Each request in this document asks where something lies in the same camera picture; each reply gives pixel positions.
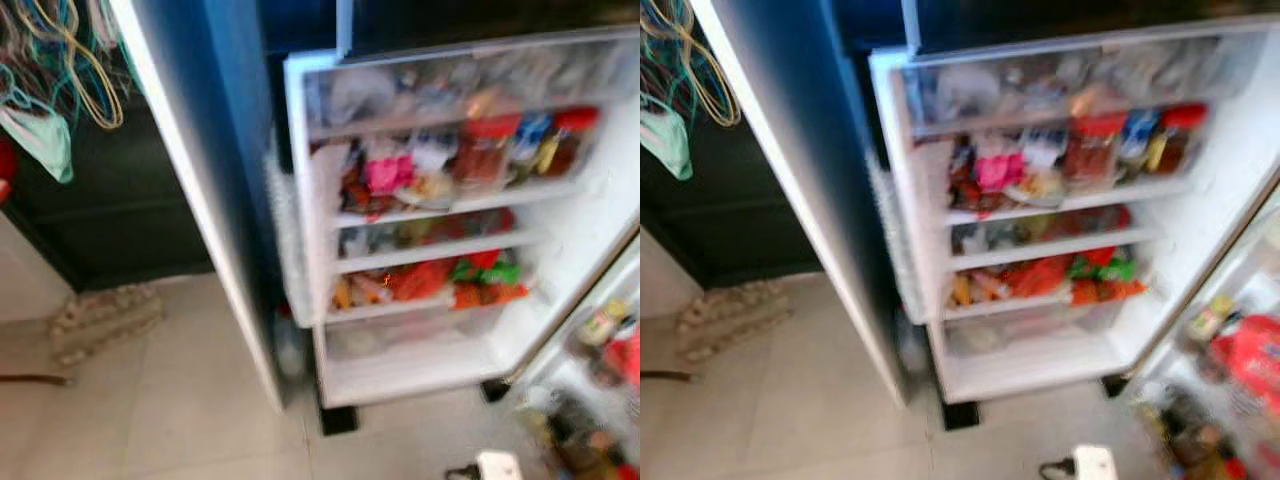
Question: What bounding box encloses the white shelved fridge door liner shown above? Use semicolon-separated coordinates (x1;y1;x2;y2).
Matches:
283;28;641;409
868;18;1280;406

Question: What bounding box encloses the silver fridge door panel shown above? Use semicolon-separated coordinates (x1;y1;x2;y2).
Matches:
688;0;926;409
108;0;346;413

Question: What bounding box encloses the bottle with yellow green lid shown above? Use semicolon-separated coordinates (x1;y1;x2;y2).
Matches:
1185;293;1236;346
577;298;631;349

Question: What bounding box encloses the green face mask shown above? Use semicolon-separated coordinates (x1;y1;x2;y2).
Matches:
0;103;77;185
640;105;694;183

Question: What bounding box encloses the red plastic bag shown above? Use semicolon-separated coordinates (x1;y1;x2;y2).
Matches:
1210;315;1280;411
603;322;641;389

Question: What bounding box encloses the slim red lid jar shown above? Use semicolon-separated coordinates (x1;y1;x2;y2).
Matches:
1155;102;1209;176
548;105;602;179

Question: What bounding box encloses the beige bumpy egg tray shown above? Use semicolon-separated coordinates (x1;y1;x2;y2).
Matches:
48;283;167;368
675;280;793;366

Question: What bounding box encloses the blue snack packet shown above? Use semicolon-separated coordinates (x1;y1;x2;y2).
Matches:
1120;108;1161;163
512;113;554;169

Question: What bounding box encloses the green snack packet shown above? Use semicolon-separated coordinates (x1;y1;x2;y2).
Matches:
452;252;523;288
1065;248;1139;283

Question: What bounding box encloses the wide red lid jar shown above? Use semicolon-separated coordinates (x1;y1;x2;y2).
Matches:
452;113;523;189
1060;112;1129;186

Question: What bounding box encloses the red orange snack packet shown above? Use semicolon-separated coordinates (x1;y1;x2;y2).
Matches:
388;258;453;303
1003;255;1073;299

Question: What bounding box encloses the white snack packet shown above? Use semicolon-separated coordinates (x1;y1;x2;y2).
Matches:
1018;130;1069;171
408;133;459;173

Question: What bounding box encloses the clear door compartment cover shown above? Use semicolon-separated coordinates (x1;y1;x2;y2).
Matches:
900;35;1256;136
303;38;641;136

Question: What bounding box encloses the grey bubble wrap sheet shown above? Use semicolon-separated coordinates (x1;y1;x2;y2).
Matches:
263;140;313;329
865;150;916;326

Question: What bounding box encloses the pink snack packet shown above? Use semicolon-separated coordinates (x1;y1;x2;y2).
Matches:
363;153;417;198
972;152;1026;194

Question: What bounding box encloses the yellow snack packet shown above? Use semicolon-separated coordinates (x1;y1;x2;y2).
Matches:
948;272;1006;306
333;273;393;309

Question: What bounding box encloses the brown snack packet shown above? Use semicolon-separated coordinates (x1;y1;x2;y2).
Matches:
948;160;986;213
338;160;373;216

